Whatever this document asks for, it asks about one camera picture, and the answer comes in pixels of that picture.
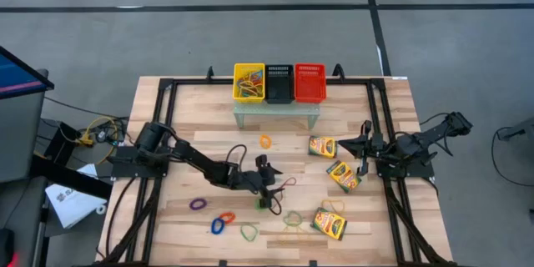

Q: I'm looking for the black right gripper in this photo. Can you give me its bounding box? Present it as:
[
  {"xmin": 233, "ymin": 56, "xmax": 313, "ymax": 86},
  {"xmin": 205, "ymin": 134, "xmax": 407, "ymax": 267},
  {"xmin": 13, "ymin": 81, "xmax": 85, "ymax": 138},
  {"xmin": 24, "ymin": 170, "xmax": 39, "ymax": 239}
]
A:
[{"xmin": 337, "ymin": 119, "xmax": 391, "ymax": 176}]

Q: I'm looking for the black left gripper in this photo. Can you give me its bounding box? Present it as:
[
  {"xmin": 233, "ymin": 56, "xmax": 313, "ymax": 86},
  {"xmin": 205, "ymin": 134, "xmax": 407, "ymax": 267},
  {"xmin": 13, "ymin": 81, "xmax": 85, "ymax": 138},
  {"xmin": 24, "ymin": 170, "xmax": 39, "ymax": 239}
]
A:
[{"xmin": 241, "ymin": 154, "xmax": 285, "ymax": 209}]

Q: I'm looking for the red rubber band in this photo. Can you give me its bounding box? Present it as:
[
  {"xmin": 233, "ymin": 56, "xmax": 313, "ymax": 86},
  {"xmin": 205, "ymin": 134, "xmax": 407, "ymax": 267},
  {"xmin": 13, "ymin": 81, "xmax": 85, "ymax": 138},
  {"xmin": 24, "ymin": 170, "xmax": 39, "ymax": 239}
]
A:
[{"xmin": 269, "ymin": 176, "xmax": 298, "ymax": 217}]

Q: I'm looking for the yellow green crayon box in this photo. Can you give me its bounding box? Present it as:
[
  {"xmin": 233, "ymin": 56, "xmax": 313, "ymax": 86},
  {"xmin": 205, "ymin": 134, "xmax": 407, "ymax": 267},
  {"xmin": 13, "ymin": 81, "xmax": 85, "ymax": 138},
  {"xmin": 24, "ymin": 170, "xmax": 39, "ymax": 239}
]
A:
[
  {"xmin": 310, "ymin": 206, "xmax": 349, "ymax": 242},
  {"xmin": 325, "ymin": 159, "xmax": 362, "ymax": 194},
  {"xmin": 307, "ymin": 134, "xmax": 338, "ymax": 159}
]

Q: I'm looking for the orange rubber band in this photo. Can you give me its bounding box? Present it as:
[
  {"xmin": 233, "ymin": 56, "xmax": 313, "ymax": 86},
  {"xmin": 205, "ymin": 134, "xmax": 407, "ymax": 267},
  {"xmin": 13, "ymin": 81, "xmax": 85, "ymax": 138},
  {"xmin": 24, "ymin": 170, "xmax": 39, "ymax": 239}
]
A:
[{"xmin": 237, "ymin": 78, "xmax": 264, "ymax": 98}]

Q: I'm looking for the yellow rubber band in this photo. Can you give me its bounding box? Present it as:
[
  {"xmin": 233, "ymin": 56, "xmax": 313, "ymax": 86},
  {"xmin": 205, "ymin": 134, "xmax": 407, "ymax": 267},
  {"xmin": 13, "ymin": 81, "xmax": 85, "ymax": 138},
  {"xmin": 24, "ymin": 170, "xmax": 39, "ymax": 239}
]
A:
[
  {"xmin": 320, "ymin": 198, "xmax": 347, "ymax": 214},
  {"xmin": 278, "ymin": 224, "xmax": 310, "ymax": 244}
]

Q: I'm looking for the blue coil wristband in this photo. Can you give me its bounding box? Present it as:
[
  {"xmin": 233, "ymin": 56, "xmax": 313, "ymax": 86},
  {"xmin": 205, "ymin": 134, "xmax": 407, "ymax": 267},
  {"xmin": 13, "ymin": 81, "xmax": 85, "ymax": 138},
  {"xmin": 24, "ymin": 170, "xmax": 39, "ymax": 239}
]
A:
[{"xmin": 209, "ymin": 217, "xmax": 226, "ymax": 236}]

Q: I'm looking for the purple coil wristband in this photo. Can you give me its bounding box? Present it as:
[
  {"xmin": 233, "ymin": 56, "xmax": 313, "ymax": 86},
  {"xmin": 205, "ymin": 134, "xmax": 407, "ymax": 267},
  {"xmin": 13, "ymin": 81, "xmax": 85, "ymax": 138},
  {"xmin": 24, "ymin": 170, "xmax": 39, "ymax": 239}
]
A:
[{"xmin": 188, "ymin": 197, "xmax": 209, "ymax": 212}]

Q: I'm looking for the red plastic basket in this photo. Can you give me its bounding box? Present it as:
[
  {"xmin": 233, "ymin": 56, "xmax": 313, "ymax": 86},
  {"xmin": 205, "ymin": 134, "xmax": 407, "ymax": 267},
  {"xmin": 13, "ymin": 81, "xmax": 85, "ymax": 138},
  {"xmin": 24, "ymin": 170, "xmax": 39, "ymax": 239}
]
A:
[{"xmin": 294, "ymin": 63, "xmax": 327, "ymax": 103}]

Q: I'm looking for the pale green riser shelf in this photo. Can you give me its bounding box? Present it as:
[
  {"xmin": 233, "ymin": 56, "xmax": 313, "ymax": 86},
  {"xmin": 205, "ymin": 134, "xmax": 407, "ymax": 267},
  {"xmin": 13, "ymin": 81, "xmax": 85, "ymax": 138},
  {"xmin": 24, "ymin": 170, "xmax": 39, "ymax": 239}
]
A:
[{"xmin": 232, "ymin": 100, "xmax": 321, "ymax": 130}]

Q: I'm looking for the yellow plastic basket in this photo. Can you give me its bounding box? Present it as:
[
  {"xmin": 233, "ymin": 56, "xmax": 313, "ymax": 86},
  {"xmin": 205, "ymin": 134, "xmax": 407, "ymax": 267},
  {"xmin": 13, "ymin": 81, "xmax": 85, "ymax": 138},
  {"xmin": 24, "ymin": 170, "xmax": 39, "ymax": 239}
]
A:
[{"xmin": 232, "ymin": 63, "xmax": 266, "ymax": 104}]

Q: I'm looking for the black plastic basket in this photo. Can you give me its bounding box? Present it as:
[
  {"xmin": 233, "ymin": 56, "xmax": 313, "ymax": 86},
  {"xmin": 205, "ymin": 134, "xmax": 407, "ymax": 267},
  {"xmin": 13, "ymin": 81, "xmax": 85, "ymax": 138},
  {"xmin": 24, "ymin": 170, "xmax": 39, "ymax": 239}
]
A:
[{"xmin": 264, "ymin": 63, "xmax": 295, "ymax": 104}]

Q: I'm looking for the grey floor object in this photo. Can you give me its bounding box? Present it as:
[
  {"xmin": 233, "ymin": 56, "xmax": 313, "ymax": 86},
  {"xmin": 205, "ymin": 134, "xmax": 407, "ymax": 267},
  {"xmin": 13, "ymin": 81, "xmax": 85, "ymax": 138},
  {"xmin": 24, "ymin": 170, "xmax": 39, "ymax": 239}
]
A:
[{"xmin": 496, "ymin": 116, "xmax": 534, "ymax": 142}]

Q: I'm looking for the white paper sheet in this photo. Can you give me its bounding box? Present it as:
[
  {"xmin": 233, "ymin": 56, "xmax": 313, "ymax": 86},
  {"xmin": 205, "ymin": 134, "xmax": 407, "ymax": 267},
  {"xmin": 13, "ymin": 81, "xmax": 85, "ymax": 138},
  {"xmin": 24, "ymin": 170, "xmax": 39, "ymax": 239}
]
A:
[{"xmin": 44, "ymin": 164, "xmax": 108, "ymax": 229}]

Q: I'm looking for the black bar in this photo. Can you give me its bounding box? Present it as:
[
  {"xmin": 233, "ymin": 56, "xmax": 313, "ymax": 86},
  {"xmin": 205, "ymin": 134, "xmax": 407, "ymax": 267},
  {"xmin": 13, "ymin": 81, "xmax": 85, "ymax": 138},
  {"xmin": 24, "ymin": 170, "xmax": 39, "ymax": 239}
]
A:
[{"xmin": 31, "ymin": 156, "xmax": 113, "ymax": 200}]

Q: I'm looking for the black equipment box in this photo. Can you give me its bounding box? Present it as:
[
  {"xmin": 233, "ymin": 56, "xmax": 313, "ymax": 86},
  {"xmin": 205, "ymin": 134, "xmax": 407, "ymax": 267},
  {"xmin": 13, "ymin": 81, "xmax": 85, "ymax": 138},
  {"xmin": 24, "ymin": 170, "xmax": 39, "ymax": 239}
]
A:
[{"xmin": 41, "ymin": 119, "xmax": 80, "ymax": 164}]

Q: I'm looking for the grey cabinet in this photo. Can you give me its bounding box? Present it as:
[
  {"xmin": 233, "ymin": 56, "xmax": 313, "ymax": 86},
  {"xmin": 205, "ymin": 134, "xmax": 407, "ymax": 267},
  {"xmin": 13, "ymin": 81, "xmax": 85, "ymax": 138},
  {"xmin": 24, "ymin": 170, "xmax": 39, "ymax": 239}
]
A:
[{"xmin": 0, "ymin": 91, "xmax": 48, "ymax": 184}]

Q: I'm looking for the black floor cable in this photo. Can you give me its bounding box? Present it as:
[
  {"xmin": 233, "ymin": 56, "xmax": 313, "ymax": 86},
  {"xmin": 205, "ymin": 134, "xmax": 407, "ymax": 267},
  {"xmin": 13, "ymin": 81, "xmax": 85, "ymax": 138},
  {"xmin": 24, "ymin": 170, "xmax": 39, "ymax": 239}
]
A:
[{"xmin": 491, "ymin": 127, "xmax": 534, "ymax": 189}]

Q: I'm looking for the yellow floor cable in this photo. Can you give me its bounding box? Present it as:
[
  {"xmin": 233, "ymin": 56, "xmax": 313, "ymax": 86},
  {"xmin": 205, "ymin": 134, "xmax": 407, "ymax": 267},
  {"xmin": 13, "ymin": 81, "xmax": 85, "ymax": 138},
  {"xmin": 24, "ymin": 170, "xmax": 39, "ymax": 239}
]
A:
[{"xmin": 60, "ymin": 115, "xmax": 128, "ymax": 166}]

